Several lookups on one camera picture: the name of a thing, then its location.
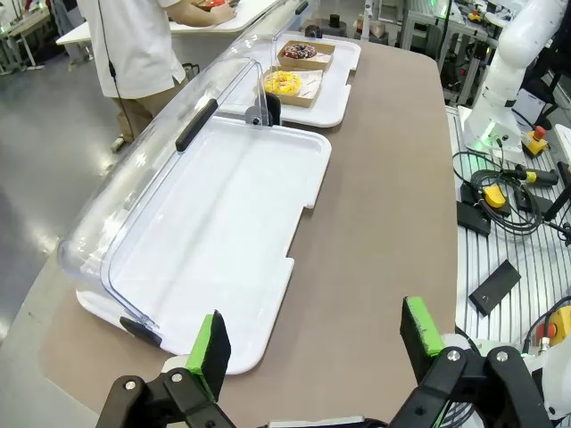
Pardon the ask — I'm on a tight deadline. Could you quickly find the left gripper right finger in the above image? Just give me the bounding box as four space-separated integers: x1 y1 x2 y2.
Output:
390 296 554 428

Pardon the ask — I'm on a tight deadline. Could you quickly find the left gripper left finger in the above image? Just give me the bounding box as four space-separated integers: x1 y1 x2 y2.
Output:
95 309 244 428

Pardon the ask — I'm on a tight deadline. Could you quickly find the person's right forearm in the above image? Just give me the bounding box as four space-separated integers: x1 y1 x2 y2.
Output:
165 0 215 27

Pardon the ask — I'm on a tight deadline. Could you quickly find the yellow glazed donut in box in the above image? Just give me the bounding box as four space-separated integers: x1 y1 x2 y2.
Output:
261 65 326 110

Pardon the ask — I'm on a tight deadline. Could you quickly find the yellow sprinkled donut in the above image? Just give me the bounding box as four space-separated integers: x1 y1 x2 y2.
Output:
262 70 303 97

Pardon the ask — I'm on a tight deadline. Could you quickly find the sprinkled chocolate donut in box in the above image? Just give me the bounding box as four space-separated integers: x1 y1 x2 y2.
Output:
276 38 336 72

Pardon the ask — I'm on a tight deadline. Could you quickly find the dark white-striped donut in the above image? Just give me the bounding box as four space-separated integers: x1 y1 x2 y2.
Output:
282 42 319 61

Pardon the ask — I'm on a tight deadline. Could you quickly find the person in white shirt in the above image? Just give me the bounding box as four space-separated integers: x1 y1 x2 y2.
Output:
75 0 193 144

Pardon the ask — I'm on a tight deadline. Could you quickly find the person's right hand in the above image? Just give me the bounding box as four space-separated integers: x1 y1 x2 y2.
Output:
207 6 238 26

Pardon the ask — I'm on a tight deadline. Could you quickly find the black rectangular mounting block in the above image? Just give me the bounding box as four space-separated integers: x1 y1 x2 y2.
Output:
457 182 492 235
468 259 522 318
512 185 554 214

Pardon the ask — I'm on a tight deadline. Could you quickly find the white display tray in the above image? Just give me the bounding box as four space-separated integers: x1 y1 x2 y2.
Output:
218 33 362 129
75 113 334 375

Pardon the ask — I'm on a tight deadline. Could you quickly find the yellow red emergency stop button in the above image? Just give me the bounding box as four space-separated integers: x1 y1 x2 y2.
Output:
521 126 549 157
534 306 571 347

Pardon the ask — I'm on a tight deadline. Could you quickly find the clear hinged tray lid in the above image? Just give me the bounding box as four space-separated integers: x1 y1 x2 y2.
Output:
222 0 325 97
56 56 283 348

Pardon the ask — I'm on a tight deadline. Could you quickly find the black cylinder on stand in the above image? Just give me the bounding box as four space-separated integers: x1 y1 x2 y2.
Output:
319 13 345 39

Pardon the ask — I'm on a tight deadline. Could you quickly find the grey slotted aluminium base plate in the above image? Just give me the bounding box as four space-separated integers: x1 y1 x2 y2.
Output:
445 104 571 358

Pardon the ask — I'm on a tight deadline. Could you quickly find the yellow black pendant switch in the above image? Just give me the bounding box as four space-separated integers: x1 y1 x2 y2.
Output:
484 185 509 210

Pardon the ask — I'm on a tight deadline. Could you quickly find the black coiled cable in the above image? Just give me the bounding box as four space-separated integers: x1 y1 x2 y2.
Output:
452 150 546 234

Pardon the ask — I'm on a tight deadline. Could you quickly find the black yellow enabling handle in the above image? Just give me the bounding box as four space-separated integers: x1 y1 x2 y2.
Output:
515 164 559 186

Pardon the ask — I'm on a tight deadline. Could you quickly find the aluminium frame workbench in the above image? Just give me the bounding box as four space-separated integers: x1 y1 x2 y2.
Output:
396 0 505 106

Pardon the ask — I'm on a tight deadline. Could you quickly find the black clip-on microphone cable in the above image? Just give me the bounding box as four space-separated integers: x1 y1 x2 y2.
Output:
95 0 120 95

